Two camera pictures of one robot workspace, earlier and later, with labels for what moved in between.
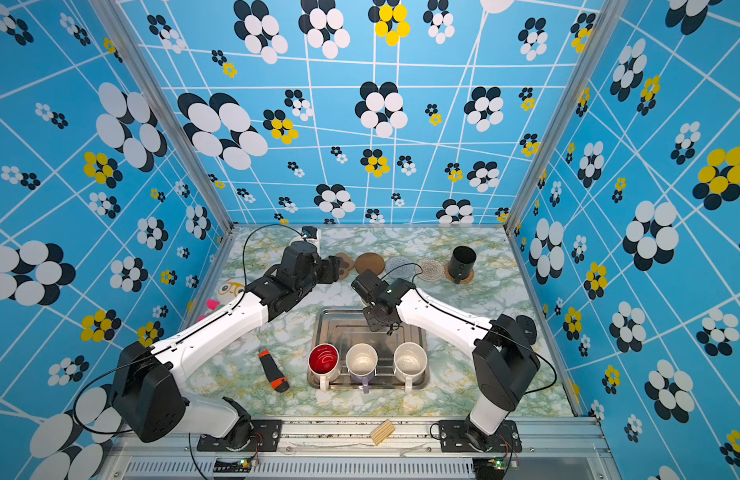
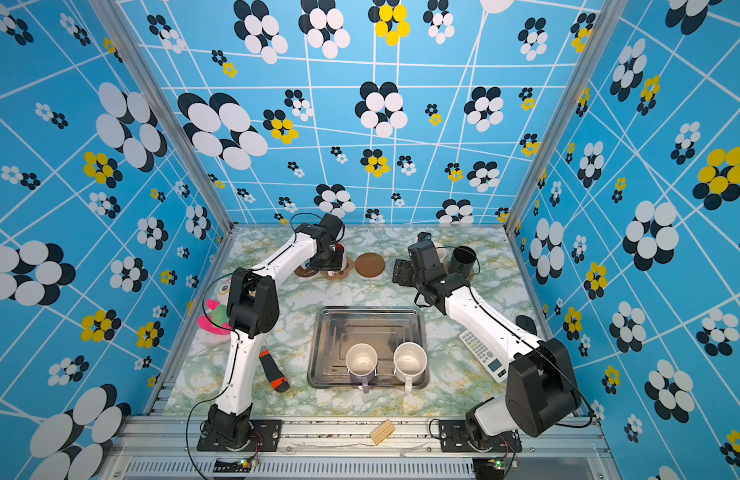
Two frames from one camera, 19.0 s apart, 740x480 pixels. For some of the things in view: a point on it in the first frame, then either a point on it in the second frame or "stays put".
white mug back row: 379,316 -> 441,252
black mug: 461,262 stays put
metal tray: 347,327 stays put
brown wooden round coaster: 369,261 stays put
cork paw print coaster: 346,265 stays put
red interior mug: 324,364 -> 340,247
